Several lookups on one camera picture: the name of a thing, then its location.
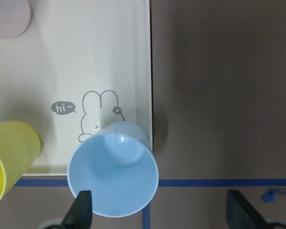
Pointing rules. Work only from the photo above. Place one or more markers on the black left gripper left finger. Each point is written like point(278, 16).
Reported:
point(79, 215)

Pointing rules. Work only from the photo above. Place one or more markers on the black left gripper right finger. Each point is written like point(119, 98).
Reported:
point(240, 214)

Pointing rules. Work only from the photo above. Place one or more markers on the light blue cup near base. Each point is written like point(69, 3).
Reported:
point(117, 165)

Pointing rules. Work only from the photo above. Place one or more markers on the yellow ikea cup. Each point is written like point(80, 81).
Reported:
point(20, 145)

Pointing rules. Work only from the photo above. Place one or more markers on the pink ikea cup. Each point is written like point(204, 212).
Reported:
point(15, 16)

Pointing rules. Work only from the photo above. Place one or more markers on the white rectangular tray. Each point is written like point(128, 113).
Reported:
point(80, 66)

